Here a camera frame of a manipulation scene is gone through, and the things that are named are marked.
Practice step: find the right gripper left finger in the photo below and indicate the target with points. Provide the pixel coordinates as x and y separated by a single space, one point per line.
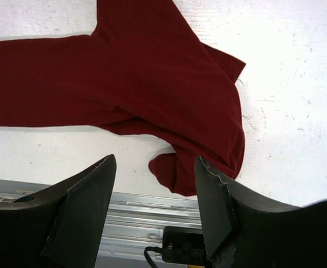
60 226

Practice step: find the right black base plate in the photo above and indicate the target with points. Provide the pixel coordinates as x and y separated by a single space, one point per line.
180 245

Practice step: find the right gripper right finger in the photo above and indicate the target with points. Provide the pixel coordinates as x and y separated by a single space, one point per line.
243 228

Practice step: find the dark red t shirt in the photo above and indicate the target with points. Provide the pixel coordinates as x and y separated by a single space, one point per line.
142 71

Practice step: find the aluminium rail frame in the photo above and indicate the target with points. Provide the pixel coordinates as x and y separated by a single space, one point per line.
135 222

